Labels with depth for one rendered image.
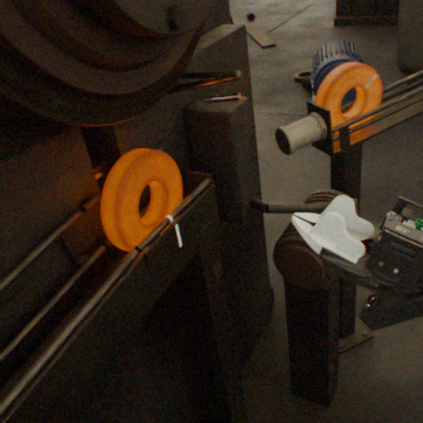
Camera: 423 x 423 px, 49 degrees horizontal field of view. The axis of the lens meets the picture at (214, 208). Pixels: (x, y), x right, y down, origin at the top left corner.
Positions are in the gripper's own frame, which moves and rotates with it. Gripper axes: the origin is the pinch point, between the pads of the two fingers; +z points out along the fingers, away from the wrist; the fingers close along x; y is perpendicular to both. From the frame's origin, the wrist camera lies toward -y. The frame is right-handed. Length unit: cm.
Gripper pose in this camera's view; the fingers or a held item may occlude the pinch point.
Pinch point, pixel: (301, 225)
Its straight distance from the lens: 57.7
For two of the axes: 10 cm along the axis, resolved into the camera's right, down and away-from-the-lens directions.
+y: 1.4, -7.4, -6.6
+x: -4.9, 5.3, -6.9
